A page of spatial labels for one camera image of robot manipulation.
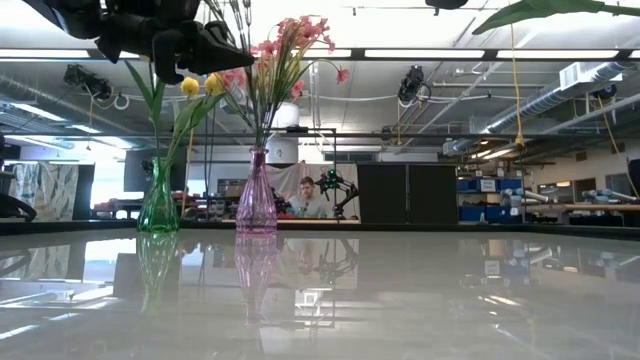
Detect silver ventilation duct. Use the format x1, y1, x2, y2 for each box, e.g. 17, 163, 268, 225
442, 60, 640, 156

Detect wooden workbench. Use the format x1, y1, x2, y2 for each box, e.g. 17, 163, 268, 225
522, 202, 640, 214

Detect cluttered background table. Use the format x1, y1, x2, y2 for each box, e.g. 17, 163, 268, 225
92, 197, 156, 221

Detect black curved bar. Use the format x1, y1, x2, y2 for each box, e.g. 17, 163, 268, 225
0, 193, 39, 222

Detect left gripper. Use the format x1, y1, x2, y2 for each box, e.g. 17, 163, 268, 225
94, 0, 255, 85

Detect green glass vase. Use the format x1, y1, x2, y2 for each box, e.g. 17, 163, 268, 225
136, 157, 181, 234

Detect pink glass vase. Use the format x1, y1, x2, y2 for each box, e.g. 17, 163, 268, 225
234, 147, 279, 236

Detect blue bin shelving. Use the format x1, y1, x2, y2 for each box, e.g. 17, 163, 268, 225
457, 177, 525, 224

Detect dark wall panel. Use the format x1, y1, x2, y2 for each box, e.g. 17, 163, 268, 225
124, 149, 189, 194

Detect black partition panel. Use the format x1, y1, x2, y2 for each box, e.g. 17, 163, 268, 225
356, 162, 459, 225

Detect white cylindrical tank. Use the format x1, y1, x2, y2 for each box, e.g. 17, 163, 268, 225
264, 101, 302, 165

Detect person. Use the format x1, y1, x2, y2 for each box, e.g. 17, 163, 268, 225
288, 175, 327, 220

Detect white patterned panel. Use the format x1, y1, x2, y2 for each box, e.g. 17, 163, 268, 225
7, 162, 81, 222

